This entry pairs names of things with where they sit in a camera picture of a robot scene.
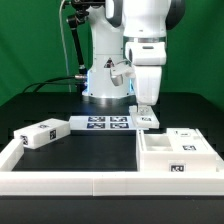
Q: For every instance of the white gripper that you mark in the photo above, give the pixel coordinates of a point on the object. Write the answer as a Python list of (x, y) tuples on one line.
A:
[(147, 86)]

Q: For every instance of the white door panel with knob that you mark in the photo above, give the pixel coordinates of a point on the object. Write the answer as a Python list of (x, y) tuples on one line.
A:
[(149, 121)]

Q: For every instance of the white cabinet body box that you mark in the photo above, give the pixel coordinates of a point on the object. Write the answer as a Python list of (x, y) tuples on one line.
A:
[(155, 154)]

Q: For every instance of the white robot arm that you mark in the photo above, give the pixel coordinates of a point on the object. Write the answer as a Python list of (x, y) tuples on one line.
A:
[(129, 49)]

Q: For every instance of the white cabinet top block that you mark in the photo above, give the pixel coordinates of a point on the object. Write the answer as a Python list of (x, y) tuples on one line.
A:
[(42, 133)]

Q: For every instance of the white marker base plate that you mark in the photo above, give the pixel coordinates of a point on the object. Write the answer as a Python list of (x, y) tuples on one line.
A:
[(107, 123)]

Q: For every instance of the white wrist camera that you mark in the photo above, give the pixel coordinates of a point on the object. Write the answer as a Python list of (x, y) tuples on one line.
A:
[(120, 70)]

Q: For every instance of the white U-shaped fence frame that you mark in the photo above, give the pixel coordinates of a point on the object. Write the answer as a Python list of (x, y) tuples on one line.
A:
[(102, 183)]

